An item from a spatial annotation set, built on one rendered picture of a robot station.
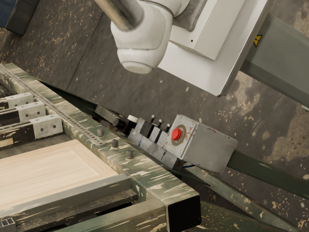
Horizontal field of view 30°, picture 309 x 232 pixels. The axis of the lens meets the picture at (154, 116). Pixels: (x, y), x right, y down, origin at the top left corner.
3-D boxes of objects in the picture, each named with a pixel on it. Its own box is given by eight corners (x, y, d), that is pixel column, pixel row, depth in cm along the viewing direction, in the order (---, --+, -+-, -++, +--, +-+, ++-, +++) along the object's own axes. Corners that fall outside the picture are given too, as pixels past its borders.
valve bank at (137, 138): (227, 151, 208) (177, 130, 195) (210, 187, 209) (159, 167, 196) (161, 115, 250) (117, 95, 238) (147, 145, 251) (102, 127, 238)
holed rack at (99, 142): (105, 144, 218) (105, 143, 218) (98, 146, 217) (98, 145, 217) (0, 64, 358) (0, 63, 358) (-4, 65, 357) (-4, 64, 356)
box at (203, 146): (240, 142, 177) (197, 122, 168) (224, 176, 178) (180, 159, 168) (219, 130, 187) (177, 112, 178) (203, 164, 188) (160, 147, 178)
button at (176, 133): (186, 131, 172) (181, 129, 170) (180, 143, 172) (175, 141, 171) (179, 128, 175) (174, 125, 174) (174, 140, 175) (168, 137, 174)
